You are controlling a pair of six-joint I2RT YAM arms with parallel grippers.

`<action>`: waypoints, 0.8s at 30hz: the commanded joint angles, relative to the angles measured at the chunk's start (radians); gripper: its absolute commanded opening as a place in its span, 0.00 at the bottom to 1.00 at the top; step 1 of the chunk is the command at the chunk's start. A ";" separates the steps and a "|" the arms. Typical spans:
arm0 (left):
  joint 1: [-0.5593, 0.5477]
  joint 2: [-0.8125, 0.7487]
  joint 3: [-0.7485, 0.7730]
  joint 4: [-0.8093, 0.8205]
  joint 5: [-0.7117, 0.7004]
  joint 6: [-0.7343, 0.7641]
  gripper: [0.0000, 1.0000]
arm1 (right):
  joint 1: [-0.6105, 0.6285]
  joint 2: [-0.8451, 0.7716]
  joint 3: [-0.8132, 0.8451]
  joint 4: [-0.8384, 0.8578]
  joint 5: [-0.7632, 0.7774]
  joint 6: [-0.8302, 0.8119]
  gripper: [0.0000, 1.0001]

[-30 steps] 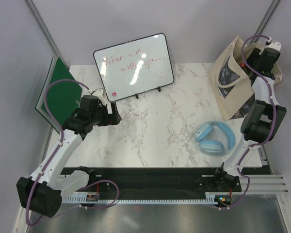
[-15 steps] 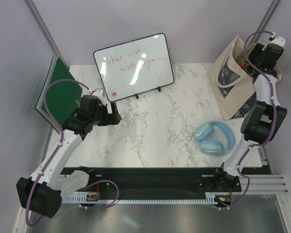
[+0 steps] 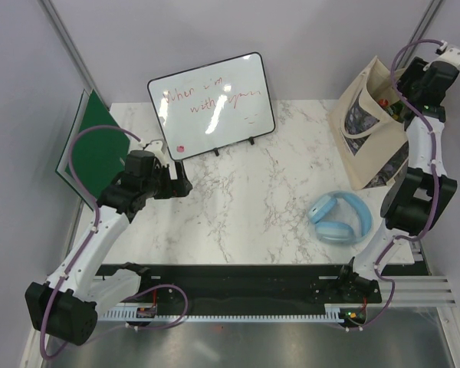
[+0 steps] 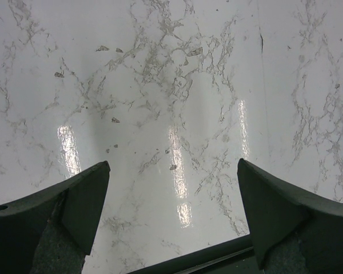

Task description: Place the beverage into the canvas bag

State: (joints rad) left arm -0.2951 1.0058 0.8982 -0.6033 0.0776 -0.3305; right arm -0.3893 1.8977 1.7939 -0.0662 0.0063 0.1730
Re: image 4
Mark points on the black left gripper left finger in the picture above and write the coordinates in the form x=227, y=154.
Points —
x=53, y=230

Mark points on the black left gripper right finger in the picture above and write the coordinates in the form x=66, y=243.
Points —
x=292, y=230

